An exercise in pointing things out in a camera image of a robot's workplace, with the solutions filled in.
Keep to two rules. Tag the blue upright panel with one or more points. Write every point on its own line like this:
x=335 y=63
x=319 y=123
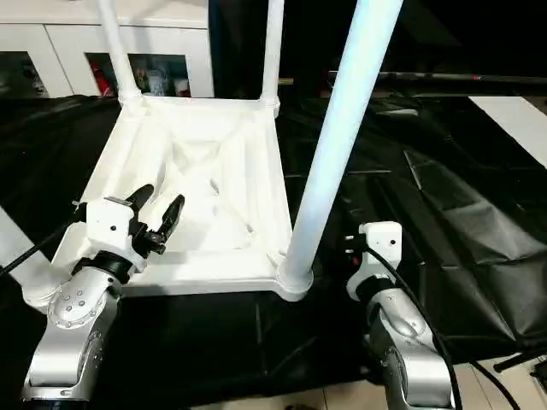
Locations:
x=213 y=42

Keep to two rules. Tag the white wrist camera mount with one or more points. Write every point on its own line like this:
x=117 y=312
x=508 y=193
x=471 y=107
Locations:
x=107 y=226
x=382 y=239

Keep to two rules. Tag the white paper sheet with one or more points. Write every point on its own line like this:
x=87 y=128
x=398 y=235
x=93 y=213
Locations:
x=513 y=124

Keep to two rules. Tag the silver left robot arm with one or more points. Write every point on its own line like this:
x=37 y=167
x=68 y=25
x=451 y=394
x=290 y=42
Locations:
x=72 y=333

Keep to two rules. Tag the white plastic table top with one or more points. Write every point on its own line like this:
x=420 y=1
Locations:
x=205 y=256

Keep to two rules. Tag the white glass-door cabinet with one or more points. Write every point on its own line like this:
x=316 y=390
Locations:
x=64 y=38

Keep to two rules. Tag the long black rod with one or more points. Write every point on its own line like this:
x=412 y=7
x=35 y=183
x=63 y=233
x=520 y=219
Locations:
x=448 y=77

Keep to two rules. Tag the black metal stand leg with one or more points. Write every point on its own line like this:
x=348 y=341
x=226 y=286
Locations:
x=517 y=361

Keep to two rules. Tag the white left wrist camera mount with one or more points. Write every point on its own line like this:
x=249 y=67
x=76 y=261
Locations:
x=107 y=226

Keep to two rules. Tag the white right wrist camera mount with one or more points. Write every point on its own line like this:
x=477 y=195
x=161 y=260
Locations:
x=382 y=239

